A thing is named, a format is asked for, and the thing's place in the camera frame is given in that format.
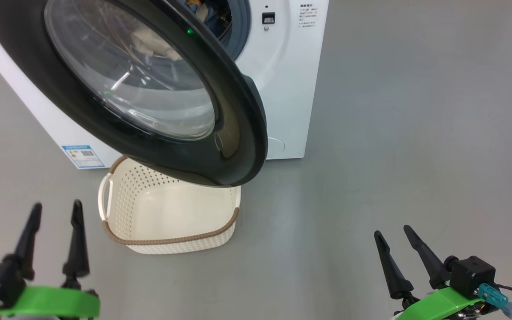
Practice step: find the grey rubber door gasket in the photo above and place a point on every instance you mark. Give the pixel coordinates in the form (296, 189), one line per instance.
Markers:
(240, 26)

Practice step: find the black door latch socket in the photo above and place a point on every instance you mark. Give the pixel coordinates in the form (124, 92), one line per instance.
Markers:
(268, 18)

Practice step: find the black-rimmed glass washer door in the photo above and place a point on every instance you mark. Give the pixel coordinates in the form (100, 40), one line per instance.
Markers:
(238, 133)

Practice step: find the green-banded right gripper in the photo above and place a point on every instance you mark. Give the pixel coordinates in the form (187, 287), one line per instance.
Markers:
(438, 306)

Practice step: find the blue cartoon print garment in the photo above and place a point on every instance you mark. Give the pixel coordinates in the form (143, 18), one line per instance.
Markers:
(216, 18)

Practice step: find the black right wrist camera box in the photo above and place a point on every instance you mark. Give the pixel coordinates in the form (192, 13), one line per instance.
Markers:
(471, 275)

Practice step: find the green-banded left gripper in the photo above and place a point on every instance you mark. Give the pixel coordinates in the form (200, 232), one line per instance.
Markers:
(56, 302)

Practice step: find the blue energy label sticker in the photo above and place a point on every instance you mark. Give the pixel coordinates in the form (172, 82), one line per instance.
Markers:
(82, 155)

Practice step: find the white front-load washing machine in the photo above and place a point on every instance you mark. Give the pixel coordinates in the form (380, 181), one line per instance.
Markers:
(296, 89)

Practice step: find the cream perforated laundry basket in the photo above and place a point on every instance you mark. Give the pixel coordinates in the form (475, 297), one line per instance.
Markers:
(171, 213)

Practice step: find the small printed text sticker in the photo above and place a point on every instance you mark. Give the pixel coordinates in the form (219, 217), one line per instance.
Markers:
(308, 15)

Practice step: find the round white filter cover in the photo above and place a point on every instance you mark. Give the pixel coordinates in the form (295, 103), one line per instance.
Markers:
(276, 146)

